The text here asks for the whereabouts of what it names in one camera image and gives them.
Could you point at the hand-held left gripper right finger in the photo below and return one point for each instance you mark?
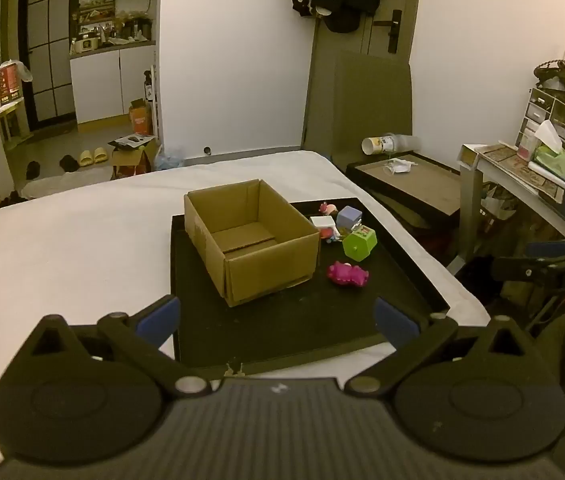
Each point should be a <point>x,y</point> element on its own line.
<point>395,322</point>

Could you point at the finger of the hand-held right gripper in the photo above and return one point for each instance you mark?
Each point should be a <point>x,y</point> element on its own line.
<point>544,250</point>
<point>522,269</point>

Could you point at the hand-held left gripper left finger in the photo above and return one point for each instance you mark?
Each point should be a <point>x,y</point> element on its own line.
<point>160,319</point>

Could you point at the magenta pig toy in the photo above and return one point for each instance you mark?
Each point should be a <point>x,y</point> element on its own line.
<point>345,274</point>

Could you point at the black tray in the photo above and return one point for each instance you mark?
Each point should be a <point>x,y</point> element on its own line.
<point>312,320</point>

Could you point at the green toy cube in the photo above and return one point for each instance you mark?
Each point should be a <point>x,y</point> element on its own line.
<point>360,245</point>

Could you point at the small red figure toy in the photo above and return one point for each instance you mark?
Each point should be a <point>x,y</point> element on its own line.
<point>335,236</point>

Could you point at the purple toy cube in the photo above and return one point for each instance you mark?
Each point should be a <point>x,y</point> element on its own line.
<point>348,217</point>

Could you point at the white toy block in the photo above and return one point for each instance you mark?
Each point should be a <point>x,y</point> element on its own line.
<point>322,224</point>

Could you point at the small pink figure toy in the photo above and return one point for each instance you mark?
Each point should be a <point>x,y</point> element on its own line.
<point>327,208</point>

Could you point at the white side table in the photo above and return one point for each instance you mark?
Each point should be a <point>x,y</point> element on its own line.
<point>468,210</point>

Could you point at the green tissue box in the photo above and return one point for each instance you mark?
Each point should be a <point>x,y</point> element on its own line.
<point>554,160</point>

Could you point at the patterned table mat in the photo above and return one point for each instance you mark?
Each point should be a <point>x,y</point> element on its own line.
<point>507,162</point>

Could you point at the small pink jar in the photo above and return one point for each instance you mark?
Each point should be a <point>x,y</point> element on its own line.
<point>526,147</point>

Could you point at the black framed board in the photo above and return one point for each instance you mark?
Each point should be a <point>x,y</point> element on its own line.
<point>412,187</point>

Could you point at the white drawer organizer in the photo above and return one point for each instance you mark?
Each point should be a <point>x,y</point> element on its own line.
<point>537,105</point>

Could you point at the crumpled white tissue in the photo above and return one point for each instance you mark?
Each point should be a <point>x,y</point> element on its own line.
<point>400,166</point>

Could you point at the brown floor cardboard box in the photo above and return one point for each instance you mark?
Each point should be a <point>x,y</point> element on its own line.
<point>130,165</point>

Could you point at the blue plastic bag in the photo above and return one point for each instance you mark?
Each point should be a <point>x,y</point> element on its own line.
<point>168,159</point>

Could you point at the white floor mat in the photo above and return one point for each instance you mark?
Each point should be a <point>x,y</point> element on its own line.
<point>67,182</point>

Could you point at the dark woven basket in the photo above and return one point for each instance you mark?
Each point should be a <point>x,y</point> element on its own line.
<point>552,77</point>

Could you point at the yellow slipper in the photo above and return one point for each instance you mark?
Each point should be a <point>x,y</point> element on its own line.
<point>86,157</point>
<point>101,154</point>

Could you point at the paper cup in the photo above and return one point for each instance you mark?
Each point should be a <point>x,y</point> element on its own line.
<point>375,145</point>

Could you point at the magazine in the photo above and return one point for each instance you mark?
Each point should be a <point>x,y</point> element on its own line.
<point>130,141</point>

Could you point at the black shoe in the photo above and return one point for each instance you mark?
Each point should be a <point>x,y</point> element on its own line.
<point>68,163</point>
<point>33,170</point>

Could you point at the orange box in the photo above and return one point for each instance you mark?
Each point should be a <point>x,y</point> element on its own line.
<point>141,119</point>

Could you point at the dark spray bottle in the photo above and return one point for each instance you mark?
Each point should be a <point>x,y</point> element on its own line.
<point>148,87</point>

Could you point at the white kitchen cabinet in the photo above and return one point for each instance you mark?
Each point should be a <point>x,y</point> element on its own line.
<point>102,85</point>

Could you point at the olive green door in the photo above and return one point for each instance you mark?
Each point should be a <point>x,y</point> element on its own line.
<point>362,40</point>

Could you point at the red bag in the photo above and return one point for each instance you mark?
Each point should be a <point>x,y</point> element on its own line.
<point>7,85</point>

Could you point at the rice cooker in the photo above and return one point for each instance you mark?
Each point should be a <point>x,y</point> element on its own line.
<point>85,44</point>

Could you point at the black framed glass door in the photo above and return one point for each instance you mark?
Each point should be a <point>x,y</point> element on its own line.
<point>47,45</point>

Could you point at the cluttered kitchen shelf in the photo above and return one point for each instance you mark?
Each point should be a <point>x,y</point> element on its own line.
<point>112,17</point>

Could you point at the black cap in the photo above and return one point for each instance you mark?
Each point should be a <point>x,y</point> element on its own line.
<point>342,21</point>

